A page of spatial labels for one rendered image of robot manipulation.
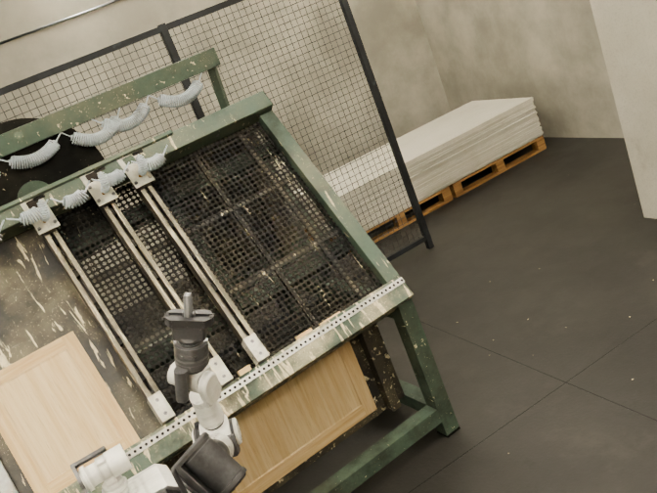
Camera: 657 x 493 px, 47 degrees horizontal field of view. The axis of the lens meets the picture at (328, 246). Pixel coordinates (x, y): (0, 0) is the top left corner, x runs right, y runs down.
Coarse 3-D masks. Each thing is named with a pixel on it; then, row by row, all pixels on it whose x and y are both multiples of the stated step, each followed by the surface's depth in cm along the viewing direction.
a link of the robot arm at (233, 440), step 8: (232, 424) 213; (192, 432) 213; (232, 432) 211; (240, 432) 216; (224, 440) 200; (232, 440) 208; (240, 440) 213; (232, 448) 205; (240, 448) 215; (232, 456) 203
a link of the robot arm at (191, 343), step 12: (168, 312) 190; (180, 312) 190; (204, 312) 191; (168, 324) 188; (180, 324) 187; (192, 324) 187; (204, 324) 187; (180, 336) 189; (192, 336) 189; (204, 336) 190; (180, 348) 190; (192, 348) 190; (204, 348) 192; (180, 360) 191; (192, 360) 190
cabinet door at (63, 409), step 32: (32, 352) 315; (64, 352) 318; (0, 384) 306; (32, 384) 309; (64, 384) 312; (96, 384) 314; (0, 416) 301; (32, 416) 304; (64, 416) 307; (96, 416) 309; (32, 448) 299; (64, 448) 301; (96, 448) 304; (32, 480) 293; (64, 480) 296
